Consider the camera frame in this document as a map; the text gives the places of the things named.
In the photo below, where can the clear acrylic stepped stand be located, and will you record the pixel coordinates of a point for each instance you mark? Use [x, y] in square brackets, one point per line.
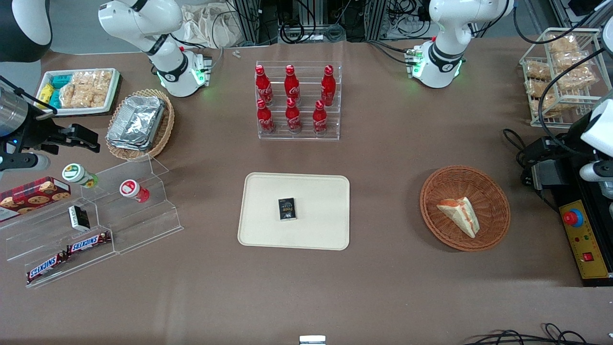
[143, 230]

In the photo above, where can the red cookie box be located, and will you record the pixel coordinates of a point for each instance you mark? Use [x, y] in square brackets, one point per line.
[33, 196]

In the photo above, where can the small white block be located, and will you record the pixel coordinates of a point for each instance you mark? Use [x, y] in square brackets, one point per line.
[312, 340]

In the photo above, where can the beige cloth bag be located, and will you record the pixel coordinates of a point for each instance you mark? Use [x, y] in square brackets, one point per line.
[210, 26]

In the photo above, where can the beige plastic tray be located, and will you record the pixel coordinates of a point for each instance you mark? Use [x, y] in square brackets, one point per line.
[316, 191]

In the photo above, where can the clear acrylic bottle rack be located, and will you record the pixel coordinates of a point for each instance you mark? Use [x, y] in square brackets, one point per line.
[306, 134]

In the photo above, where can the snickers bar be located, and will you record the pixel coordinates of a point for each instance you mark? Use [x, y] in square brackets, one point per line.
[88, 243]
[47, 267]

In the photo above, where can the triangular sandwich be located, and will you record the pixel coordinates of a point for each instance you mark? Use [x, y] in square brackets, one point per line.
[459, 215]

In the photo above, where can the stacked aluminium foil trays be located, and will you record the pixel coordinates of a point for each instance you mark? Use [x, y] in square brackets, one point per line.
[136, 122]

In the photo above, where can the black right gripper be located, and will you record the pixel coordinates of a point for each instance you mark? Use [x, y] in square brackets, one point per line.
[39, 132]

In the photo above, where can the red cola bottle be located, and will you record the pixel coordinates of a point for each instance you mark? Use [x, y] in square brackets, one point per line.
[328, 88]
[266, 120]
[293, 119]
[291, 87]
[320, 120]
[263, 88]

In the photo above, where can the brown wicker basket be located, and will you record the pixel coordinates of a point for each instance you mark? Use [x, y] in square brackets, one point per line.
[450, 187]

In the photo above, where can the white power strip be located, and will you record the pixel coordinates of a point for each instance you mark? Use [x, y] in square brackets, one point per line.
[407, 28]

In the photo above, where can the yellow control panel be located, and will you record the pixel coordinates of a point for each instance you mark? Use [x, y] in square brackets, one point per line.
[586, 239]

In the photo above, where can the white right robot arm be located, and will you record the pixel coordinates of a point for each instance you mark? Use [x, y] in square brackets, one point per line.
[139, 19]

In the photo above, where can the black and white small box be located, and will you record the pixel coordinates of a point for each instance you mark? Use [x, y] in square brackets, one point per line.
[79, 218]

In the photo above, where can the rice cracker bag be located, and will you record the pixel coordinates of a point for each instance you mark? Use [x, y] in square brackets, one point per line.
[93, 79]
[81, 98]

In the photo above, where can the aluminium frame post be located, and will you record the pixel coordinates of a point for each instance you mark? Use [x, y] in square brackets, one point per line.
[376, 19]
[249, 21]

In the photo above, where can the red emergency stop button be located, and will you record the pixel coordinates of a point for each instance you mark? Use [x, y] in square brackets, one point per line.
[573, 218]

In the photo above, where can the white rectangular snack tray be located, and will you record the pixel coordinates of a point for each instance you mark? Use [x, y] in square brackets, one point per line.
[72, 111]

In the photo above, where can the red lidded cup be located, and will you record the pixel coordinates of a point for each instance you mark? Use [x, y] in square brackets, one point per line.
[131, 189]

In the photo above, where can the teal snack pack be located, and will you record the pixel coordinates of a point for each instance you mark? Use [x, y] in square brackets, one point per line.
[61, 81]
[55, 99]

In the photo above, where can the green lidded cup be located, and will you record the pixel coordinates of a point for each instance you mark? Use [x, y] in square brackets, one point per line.
[76, 173]

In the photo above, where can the light tan wicker basket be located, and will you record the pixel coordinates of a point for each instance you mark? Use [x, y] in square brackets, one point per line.
[165, 129]

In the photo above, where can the yellow snack pack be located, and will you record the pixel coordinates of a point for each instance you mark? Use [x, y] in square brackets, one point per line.
[46, 93]

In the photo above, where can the bagged bread pastry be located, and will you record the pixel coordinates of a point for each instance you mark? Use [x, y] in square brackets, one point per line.
[548, 108]
[539, 88]
[562, 44]
[537, 70]
[577, 77]
[572, 60]

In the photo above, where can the black machine housing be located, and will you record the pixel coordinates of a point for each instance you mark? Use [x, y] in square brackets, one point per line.
[570, 194]

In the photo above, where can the black and grey device box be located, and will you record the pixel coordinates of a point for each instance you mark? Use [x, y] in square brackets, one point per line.
[548, 175]

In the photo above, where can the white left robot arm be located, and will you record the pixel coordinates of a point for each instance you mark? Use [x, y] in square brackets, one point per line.
[450, 62]

